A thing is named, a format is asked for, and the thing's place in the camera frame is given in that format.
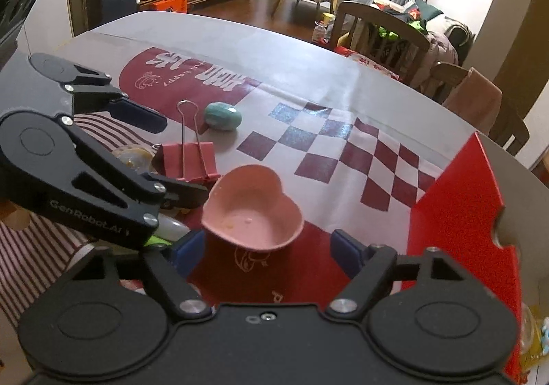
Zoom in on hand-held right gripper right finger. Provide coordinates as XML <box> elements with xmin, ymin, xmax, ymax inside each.
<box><xmin>327</xmin><ymin>228</ymin><xmax>476</xmax><ymax>319</ymax></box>

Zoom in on wooden slatted chair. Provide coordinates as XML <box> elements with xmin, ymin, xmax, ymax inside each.
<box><xmin>330</xmin><ymin>0</ymin><xmax>432</xmax><ymax>88</ymax></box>

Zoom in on orange cardboard box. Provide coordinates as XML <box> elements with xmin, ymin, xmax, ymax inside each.
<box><xmin>151</xmin><ymin>0</ymin><xmax>189</xmax><ymax>14</ymax></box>

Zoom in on red printed cushion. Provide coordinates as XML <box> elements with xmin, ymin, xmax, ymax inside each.
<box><xmin>332</xmin><ymin>46</ymin><xmax>401</xmax><ymax>79</ymax></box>

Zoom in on small yellow box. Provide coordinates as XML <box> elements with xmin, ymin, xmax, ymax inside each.
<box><xmin>520</xmin><ymin>305</ymin><xmax>547</xmax><ymax>375</ymax></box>

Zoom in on white highlighter green cap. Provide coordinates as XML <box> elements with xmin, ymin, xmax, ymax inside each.
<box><xmin>155</xmin><ymin>211</ymin><xmax>191</xmax><ymax>242</ymax></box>

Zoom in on grey padded jacket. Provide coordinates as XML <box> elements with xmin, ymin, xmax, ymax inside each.
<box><xmin>418</xmin><ymin>31</ymin><xmax>459</xmax><ymax>98</ymax></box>

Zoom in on red cardboard box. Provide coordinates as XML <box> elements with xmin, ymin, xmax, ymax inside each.
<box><xmin>405</xmin><ymin>131</ymin><xmax>524</xmax><ymax>385</ymax></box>

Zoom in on pink towel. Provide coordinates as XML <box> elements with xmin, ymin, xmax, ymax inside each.
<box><xmin>442</xmin><ymin>67</ymin><xmax>502</xmax><ymax>135</ymax></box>

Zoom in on pink heart-shaped bowl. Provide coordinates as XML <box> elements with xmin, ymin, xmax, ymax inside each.
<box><xmin>201</xmin><ymin>164</ymin><xmax>305</xmax><ymax>251</ymax></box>

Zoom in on red binder clip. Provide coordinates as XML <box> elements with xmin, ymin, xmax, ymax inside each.
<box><xmin>151</xmin><ymin>100</ymin><xmax>221</xmax><ymax>185</ymax></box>

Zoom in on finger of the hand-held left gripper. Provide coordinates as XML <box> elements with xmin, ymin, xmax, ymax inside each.
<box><xmin>62</xmin><ymin>73</ymin><xmax>169</xmax><ymax>134</ymax></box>
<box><xmin>71</xmin><ymin>123</ymin><xmax>212</xmax><ymax>224</ymax></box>

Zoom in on dark green pillow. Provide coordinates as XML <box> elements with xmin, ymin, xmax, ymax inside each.
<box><xmin>414</xmin><ymin>0</ymin><xmax>444</xmax><ymax>21</ymax></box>

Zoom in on teal egg-shaped toy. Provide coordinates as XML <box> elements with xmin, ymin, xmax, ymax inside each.
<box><xmin>203</xmin><ymin>102</ymin><xmax>242</xmax><ymax>131</ymax></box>

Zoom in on white sofa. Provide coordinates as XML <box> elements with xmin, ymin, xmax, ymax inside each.
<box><xmin>373</xmin><ymin>0</ymin><xmax>477</xmax><ymax>98</ymax></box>

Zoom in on clear correction tape dispenser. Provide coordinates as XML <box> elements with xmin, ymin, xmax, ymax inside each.
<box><xmin>112</xmin><ymin>145</ymin><xmax>157</xmax><ymax>173</ymax></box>

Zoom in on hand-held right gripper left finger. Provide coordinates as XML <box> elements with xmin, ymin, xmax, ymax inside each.
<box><xmin>71</xmin><ymin>228</ymin><xmax>215</xmax><ymax>321</ymax></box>

